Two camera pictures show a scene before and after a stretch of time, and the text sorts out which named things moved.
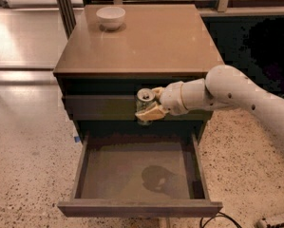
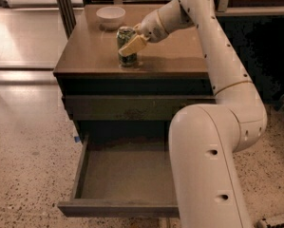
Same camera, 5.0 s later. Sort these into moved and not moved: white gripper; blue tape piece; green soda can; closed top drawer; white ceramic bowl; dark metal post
Moved: green soda can; white gripper
Not moved: white ceramic bowl; dark metal post; closed top drawer; blue tape piece
